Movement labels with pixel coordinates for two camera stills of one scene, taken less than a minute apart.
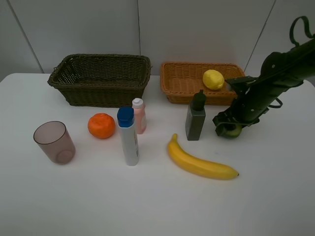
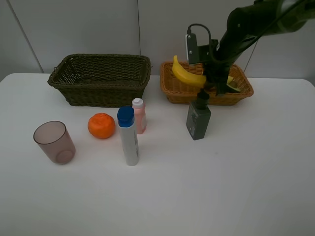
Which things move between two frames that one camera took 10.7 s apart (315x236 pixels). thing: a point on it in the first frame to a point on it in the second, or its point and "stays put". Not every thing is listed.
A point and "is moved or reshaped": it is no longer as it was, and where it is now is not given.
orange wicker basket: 180,80 stays put
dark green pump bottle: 195,116 is moved or reshaped
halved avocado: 234,133 to 232,86
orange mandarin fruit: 101,126 stays put
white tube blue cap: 126,123 stays put
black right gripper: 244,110 to 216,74
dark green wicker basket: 102,80 stays put
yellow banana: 198,166 to 180,73
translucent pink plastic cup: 52,137 stays put
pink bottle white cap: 140,115 stays put
